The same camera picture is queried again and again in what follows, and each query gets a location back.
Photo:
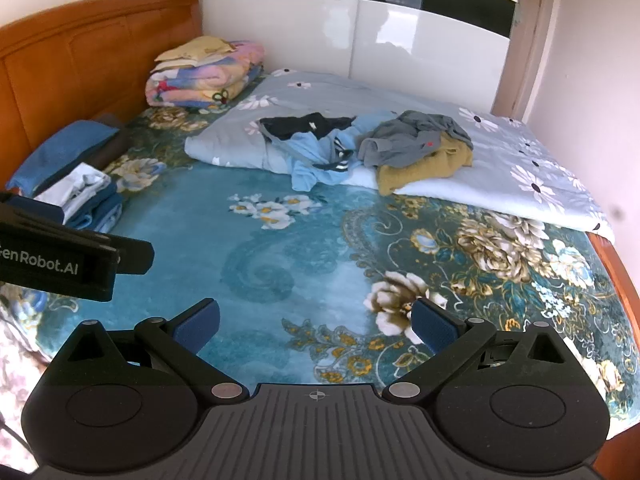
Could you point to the stack of folded blue clothes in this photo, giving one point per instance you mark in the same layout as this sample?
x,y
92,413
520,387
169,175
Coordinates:
x,y
55,152

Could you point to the light wooden door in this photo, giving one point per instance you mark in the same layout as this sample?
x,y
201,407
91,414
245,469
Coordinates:
x,y
520,60

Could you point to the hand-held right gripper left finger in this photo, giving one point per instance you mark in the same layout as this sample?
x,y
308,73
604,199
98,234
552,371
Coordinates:
x,y
197,324

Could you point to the white glossy wardrobe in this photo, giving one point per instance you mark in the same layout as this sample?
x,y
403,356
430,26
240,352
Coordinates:
x,y
300,35

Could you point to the dark brown folded cloth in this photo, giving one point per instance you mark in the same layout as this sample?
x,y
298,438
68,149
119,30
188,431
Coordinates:
x,y
114,142

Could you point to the mustard yellow garment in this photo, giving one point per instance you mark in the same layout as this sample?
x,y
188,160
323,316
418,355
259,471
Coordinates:
x,y
425,170

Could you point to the navy and light blue jacket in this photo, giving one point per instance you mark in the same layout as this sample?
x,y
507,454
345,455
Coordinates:
x,y
310,157

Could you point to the pale yellow pillow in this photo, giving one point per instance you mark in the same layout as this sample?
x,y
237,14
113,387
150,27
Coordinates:
x,y
195,50

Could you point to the pink floral cloth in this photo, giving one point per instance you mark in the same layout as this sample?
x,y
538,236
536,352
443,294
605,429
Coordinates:
x,y
17,360

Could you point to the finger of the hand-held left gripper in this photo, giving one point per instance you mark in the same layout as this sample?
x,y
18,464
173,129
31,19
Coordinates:
x,y
55,222
135,257

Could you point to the grey floral duvet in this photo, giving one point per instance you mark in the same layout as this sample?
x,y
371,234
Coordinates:
x,y
500,160

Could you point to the teal floral blanket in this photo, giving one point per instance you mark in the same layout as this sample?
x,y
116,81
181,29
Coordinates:
x,y
200,240

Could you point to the folded pastel floral quilt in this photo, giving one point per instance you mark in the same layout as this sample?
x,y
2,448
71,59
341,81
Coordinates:
x,y
200,82

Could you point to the blue folded garment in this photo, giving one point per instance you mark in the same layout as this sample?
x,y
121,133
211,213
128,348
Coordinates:
x,y
102,210

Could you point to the orange wooden bed frame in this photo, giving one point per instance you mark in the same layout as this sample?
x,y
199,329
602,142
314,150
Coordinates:
x,y
75,50

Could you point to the white folded garment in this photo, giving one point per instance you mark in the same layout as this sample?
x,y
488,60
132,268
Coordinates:
x,y
75,190

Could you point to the grey garment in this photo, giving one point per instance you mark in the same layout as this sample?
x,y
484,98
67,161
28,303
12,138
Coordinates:
x,y
400,140

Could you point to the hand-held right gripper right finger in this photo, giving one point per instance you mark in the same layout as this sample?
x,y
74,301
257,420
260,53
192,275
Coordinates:
x,y
432,327

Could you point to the black garment with white mark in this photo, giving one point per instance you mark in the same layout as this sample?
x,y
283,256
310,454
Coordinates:
x,y
295,127

